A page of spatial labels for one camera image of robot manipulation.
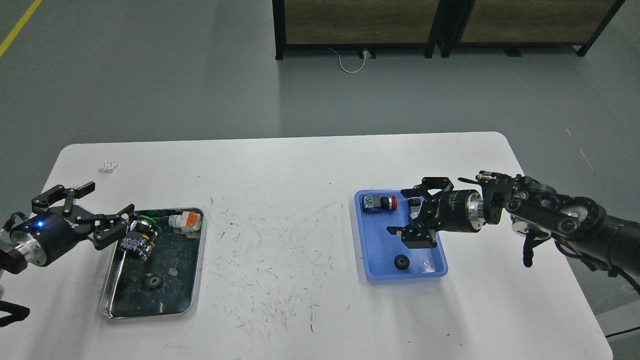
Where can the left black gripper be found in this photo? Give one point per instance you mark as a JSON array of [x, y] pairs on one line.
[[43, 239]]

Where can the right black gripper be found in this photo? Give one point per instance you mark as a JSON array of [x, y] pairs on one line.
[[459, 211]]

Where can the black gear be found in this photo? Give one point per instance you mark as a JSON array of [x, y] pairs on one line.
[[401, 262], [154, 282]]

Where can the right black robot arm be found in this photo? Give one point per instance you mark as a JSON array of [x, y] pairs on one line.
[[580, 228]]

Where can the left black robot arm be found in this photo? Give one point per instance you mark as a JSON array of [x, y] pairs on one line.
[[18, 218]]

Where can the blue plastic tray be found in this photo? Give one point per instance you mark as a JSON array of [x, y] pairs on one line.
[[379, 248]]

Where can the silver metal tray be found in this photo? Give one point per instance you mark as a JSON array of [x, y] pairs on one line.
[[175, 257]]

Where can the small white plastic piece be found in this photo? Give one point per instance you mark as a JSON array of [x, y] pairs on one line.
[[108, 167]]

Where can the right wooden cabinet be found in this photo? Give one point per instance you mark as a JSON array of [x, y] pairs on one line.
[[510, 25]]

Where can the wooden cabinet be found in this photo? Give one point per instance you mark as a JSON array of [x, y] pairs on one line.
[[510, 25], [358, 24]]

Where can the left wooden cabinet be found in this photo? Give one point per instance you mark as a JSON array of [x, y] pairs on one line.
[[358, 24]]

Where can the yellow push button switch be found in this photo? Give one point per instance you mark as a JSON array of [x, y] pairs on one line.
[[414, 206]]

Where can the red push button switch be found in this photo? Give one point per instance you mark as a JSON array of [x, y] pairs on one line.
[[375, 203]]

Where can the green push button switch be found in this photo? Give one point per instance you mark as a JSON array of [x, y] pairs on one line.
[[140, 236]]

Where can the orange white switch module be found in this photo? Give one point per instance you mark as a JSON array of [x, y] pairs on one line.
[[186, 223]]

